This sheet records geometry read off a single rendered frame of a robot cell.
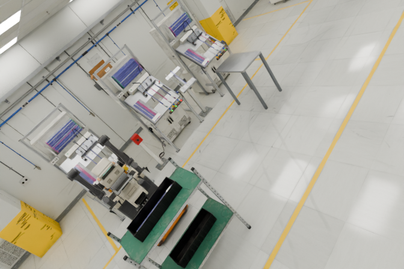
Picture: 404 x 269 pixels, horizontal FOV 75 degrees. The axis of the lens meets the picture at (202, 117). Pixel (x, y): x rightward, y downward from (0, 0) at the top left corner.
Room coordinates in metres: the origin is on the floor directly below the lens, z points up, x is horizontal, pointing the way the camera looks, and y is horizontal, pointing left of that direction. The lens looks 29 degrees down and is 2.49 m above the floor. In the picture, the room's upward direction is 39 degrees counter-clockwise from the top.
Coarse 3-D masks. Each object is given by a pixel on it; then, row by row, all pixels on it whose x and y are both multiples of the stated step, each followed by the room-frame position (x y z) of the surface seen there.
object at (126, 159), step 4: (108, 140) 2.58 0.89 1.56; (100, 144) 2.55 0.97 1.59; (104, 144) 2.56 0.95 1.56; (108, 144) 2.56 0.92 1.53; (112, 148) 2.56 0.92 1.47; (116, 148) 2.57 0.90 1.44; (116, 152) 2.56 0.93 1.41; (120, 152) 2.57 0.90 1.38; (120, 156) 2.55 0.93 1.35; (124, 156) 2.56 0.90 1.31; (124, 160) 2.55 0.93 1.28; (128, 160) 2.57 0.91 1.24; (132, 160) 2.57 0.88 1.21; (128, 164) 2.54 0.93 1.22
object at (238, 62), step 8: (232, 56) 4.06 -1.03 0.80; (240, 56) 3.84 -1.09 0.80; (248, 56) 3.65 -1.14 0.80; (256, 56) 3.51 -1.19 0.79; (224, 64) 4.01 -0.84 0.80; (232, 64) 3.81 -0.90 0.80; (240, 64) 3.61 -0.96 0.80; (248, 64) 3.45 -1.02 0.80; (264, 64) 3.56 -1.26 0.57; (216, 72) 4.02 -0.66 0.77; (224, 72) 3.82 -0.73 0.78; (232, 72) 3.64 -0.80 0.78; (240, 72) 3.45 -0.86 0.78; (224, 80) 4.03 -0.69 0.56; (248, 80) 3.40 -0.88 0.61; (280, 88) 3.54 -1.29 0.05; (232, 96) 4.05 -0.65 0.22; (264, 104) 3.40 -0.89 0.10
